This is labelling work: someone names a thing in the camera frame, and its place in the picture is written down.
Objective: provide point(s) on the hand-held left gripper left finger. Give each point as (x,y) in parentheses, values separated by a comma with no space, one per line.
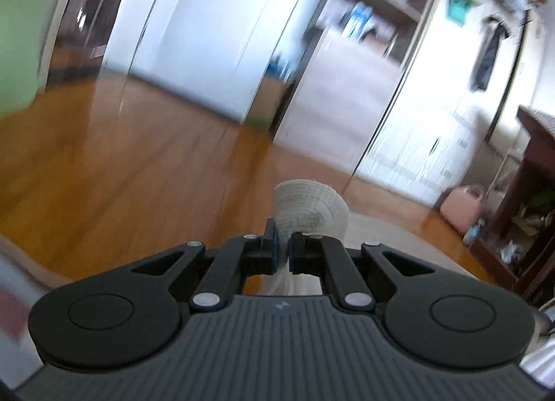
(272,249)

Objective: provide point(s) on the blue bag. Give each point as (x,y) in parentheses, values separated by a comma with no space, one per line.
(279,66)

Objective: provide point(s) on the dark hanging garment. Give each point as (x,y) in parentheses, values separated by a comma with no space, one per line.
(488,58)

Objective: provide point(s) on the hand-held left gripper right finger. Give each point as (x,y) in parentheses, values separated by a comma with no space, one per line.
(295,253)

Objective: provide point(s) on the checkered mat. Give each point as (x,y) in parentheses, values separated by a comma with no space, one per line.
(17,340)

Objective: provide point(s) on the pink plastic container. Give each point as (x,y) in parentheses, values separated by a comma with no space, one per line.
(462,210)

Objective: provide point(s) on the white pajama shirt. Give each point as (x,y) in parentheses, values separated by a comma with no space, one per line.
(312,210)

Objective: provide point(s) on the beige shelf unit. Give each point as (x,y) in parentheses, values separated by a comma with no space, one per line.
(347,80)

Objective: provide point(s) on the small blue bottle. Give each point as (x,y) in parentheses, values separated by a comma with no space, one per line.
(473,232)

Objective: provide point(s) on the dark wooden shelf unit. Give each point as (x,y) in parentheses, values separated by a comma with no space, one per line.
(533,145)

